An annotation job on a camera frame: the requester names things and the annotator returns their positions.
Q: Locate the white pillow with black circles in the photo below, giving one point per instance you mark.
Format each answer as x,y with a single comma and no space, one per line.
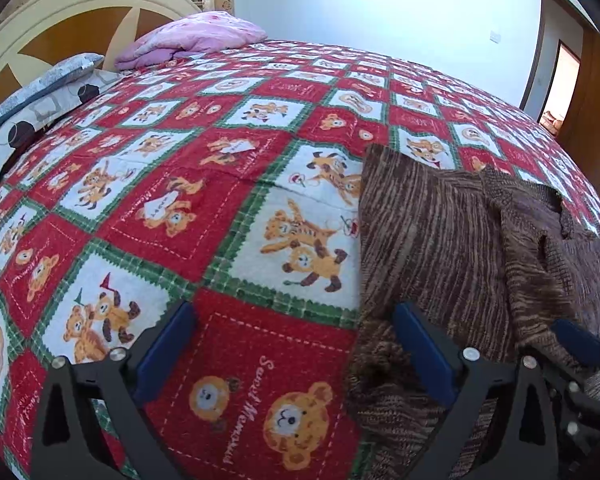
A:
10,150

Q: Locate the red printed bear blanket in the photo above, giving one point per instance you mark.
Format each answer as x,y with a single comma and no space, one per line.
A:
230,185

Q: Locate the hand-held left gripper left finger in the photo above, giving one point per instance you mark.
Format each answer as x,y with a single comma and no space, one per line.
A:
164,352

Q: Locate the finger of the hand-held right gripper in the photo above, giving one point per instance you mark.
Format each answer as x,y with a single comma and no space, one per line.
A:
577,342

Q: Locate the grey quilted pillow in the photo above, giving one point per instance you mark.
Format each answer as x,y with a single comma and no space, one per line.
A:
40,85

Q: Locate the pink quilt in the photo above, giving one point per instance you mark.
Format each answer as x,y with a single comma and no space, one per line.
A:
195,37

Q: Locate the brown door frame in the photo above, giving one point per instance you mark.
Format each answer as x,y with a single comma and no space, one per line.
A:
547,35

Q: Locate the brown striped knit sweater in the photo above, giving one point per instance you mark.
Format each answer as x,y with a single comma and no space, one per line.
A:
430,240

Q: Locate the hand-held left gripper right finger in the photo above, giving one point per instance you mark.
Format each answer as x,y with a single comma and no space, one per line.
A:
426,357

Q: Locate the cream and wood headboard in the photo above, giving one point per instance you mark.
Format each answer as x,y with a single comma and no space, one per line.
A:
80,35

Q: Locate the white wall switch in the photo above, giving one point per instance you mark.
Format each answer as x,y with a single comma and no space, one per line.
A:
495,36

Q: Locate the brown wooden door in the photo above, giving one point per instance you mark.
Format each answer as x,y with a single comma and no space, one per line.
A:
592,110

